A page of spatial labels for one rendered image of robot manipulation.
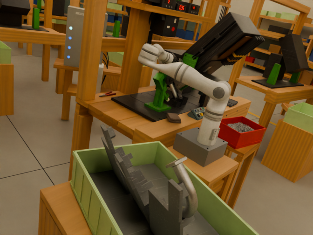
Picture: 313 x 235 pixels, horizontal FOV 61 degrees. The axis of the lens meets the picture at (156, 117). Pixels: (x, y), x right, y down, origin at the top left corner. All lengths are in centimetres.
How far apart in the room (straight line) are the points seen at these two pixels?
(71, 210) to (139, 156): 38
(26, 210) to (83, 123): 79
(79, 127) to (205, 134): 92
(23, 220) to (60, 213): 113
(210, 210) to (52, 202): 60
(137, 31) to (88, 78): 49
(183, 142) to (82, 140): 81
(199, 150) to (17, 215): 142
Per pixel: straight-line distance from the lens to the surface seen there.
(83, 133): 194
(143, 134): 148
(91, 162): 117
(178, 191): 68
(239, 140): 182
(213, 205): 106
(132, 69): 204
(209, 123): 137
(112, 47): 197
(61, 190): 119
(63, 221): 107
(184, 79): 134
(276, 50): 1097
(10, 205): 234
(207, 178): 133
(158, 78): 175
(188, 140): 142
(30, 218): 222
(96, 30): 174
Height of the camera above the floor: 155
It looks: 22 degrees down
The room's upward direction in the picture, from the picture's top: 13 degrees clockwise
